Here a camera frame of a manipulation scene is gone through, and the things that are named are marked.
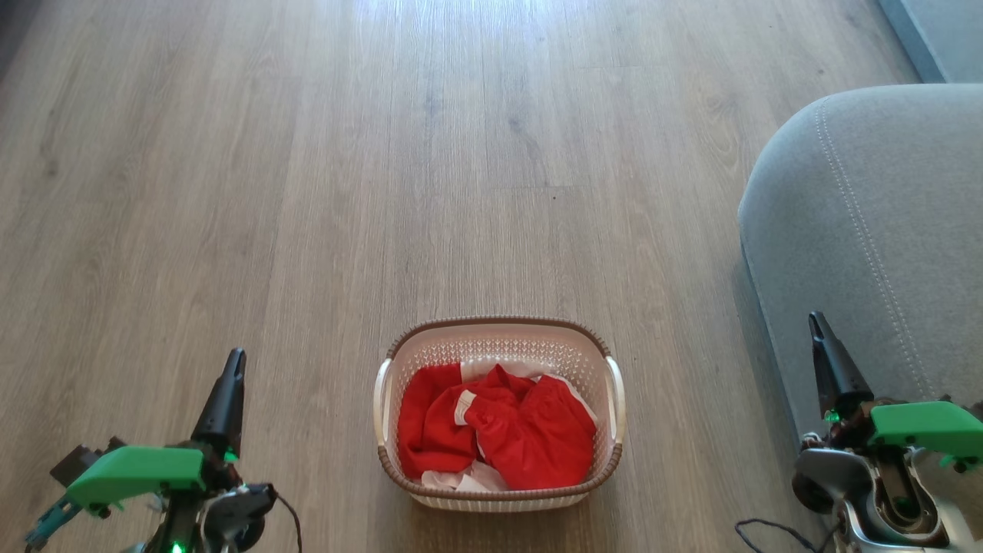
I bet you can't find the red clothing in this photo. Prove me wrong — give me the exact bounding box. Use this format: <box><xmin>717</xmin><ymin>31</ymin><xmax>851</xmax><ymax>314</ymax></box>
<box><xmin>398</xmin><ymin>363</ymin><xmax>599</xmax><ymax>492</ymax></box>

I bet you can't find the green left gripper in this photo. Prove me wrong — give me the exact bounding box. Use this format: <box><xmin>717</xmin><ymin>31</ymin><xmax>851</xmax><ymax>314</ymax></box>
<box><xmin>66</xmin><ymin>348</ymin><xmax>248</xmax><ymax>509</ymax></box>

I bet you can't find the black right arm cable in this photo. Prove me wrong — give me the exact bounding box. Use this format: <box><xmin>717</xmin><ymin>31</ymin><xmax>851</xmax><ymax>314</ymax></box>
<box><xmin>735</xmin><ymin>519</ymin><xmax>824</xmax><ymax>553</ymax></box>

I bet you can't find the grey sofa seat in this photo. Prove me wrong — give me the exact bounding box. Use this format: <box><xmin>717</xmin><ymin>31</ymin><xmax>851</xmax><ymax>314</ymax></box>
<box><xmin>878</xmin><ymin>0</ymin><xmax>983</xmax><ymax>84</ymax></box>
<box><xmin>737</xmin><ymin>83</ymin><xmax>983</xmax><ymax>465</ymax></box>

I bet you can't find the white plastic laundry basket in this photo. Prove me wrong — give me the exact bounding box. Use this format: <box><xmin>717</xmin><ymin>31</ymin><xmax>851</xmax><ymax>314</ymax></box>
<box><xmin>374</xmin><ymin>316</ymin><xmax>627</xmax><ymax>513</ymax></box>

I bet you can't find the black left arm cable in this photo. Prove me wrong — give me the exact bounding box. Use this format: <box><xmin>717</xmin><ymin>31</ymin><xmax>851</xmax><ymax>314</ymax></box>
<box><xmin>273</xmin><ymin>492</ymin><xmax>304</xmax><ymax>553</ymax></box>

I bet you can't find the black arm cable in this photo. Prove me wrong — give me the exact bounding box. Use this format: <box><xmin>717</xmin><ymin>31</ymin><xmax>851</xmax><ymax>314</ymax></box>
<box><xmin>273</xmin><ymin>492</ymin><xmax>304</xmax><ymax>553</ymax></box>
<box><xmin>735</xmin><ymin>519</ymin><xmax>824</xmax><ymax>553</ymax></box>

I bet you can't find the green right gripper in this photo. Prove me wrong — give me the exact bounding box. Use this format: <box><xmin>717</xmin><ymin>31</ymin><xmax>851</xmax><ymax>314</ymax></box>
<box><xmin>807</xmin><ymin>311</ymin><xmax>983</xmax><ymax>472</ymax></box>

